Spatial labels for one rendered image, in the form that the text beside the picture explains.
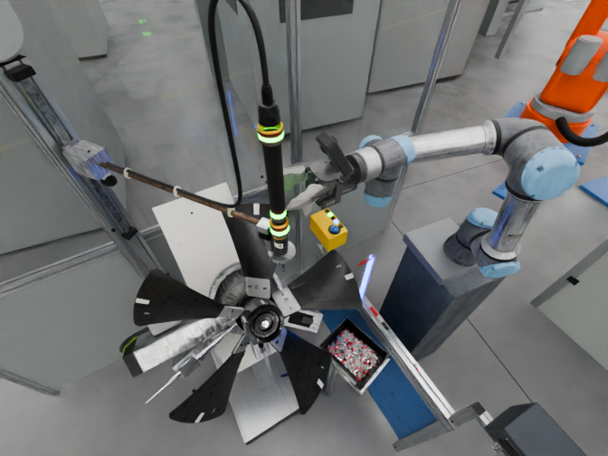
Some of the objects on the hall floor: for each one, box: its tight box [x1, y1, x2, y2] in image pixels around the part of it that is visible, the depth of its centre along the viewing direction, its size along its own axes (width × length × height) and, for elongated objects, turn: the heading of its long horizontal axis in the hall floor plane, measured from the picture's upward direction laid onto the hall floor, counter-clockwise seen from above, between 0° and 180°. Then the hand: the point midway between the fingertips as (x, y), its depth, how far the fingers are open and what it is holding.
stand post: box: [251, 356, 275, 390], centre depth 158 cm, size 4×9×91 cm, turn 120°
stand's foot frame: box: [208, 341, 318, 445], centre depth 195 cm, size 62×46×8 cm
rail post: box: [393, 421, 446, 452], centre depth 143 cm, size 4×4×78 cm
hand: (279, 190), depth 64 cm, fingers open, 8 cm apart
